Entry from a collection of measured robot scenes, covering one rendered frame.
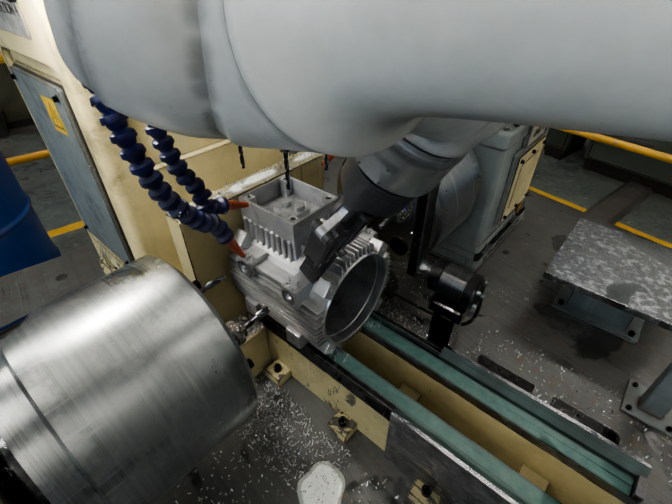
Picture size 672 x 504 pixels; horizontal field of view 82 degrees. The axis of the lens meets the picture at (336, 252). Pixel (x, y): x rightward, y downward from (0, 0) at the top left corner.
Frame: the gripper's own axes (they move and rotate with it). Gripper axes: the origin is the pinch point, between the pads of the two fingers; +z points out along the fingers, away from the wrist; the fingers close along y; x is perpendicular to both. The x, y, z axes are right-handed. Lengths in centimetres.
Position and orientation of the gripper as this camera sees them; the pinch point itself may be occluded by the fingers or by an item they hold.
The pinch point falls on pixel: (317, 262)
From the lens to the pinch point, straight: 52.2
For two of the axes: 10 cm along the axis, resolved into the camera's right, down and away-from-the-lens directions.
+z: -3.8, 4.8, 7.9
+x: 6.5, 7.4, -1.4
